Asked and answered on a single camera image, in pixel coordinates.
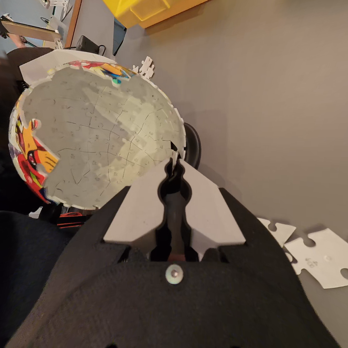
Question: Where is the person's dark shirt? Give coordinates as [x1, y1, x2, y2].
[0, 211, 91, 348]

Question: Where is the wedge-shaped white puzzle piece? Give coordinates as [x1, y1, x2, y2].
[257, 217, 297, 248]

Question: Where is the yellow plastic tray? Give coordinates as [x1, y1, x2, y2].
[103, 0, 210, 29]

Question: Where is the red box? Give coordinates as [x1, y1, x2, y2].
[57, 212, 88, 228]

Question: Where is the small pile of puzzle pieces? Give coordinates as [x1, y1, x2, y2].
[132, 56, 155, 80]

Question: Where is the dark blue flat object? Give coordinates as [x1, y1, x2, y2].
[113, 18, 128, 57]

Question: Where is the black ball stand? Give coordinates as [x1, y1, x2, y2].
[183, 122, 202, 169]

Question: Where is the brown panel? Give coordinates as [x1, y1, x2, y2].
[65, 0, 83, 48]

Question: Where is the colourful puzzle ball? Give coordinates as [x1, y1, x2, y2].
[8, 60, 188, 210]

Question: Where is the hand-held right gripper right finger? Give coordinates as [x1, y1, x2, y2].
[176, 158, 247, 262]

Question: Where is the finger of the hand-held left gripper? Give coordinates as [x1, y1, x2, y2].
[20, 49, 118, 88]

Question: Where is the squarish white puzzle piece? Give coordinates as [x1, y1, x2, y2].
[283, 228, 348, 290]

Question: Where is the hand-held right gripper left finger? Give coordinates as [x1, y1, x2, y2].
[103, 157, 173, 262]

